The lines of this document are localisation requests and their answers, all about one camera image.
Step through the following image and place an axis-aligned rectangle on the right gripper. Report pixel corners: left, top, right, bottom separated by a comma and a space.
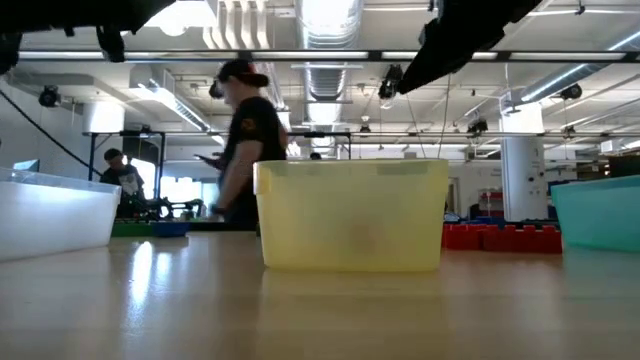
398, 0, 544, 95

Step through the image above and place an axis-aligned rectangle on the silver ceiling duct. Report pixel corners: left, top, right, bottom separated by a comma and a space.
294, 0, 366, 126

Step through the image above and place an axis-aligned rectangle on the black hanging cable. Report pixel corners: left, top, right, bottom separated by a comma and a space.
0, 88, 104, 177

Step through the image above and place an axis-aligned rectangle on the white round column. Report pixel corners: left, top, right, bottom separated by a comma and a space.
499, 102, 550, 222
82, 102, 126, 176

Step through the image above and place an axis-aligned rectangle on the clear white plastic bin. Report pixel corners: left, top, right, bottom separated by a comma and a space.
0, 167, 123, 262

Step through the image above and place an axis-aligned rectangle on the overhead light bar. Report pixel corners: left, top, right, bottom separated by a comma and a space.
18, 49, 640, 64

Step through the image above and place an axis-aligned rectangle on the standing person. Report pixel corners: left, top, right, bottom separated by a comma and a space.
196, 58, 290, 232

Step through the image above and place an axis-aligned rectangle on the background monitor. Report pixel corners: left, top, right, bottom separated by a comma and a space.
12, 158, 41, 174

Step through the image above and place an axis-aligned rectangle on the black background workstation frame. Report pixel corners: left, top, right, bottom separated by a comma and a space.
82, 129, 167, 182

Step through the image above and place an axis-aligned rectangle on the yellow plastic bin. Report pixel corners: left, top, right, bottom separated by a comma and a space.
253, 158, 450, 274

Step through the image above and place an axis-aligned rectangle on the red background shelf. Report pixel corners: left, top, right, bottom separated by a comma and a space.
478, 188, 504, 219

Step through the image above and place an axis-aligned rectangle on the teal plastic bin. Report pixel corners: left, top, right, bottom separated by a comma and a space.
551, 174, 640, 253

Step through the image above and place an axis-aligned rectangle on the seated person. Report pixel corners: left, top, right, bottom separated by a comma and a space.
98, 147, 147, 219

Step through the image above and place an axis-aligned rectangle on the long red toy block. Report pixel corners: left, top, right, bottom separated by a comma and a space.
482, 224, 564, 255

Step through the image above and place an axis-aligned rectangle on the green toy block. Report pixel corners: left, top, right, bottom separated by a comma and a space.
110, 221, 154, 238

